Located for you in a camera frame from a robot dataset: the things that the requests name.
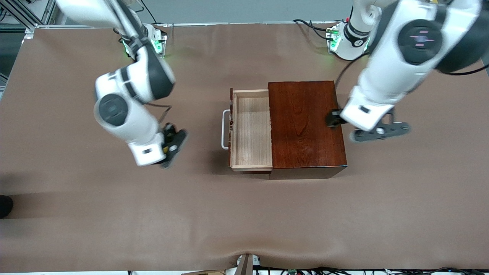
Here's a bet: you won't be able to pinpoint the black right arm base cable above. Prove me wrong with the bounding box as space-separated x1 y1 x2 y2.
141 0 163 25

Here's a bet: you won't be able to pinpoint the black left arm base cables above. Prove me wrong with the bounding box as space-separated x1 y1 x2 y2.
292 17 344 42

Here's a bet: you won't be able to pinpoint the light wood drawer white handle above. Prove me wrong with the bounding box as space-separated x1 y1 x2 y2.
221 88 274 171

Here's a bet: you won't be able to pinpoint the brown table mat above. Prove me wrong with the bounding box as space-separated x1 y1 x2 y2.
0 22 489 272

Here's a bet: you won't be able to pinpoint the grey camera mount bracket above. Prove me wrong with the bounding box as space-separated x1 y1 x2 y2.
234 253 261 275

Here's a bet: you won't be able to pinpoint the black round object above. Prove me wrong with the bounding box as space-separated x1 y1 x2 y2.
0 195 14 219

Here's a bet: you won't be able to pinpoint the dark brown wooden cabinet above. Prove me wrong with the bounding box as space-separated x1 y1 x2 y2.
267 80 348 180

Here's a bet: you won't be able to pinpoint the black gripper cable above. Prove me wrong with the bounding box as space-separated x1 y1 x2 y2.
147 102 172 123
334 57 367 92

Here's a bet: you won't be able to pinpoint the aluminium frame post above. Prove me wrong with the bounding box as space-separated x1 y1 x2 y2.
0 0 58 33

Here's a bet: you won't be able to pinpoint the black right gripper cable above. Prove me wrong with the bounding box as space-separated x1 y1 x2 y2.
147 102 172 123

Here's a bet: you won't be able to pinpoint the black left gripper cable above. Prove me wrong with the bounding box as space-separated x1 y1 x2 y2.
334 57 367 92

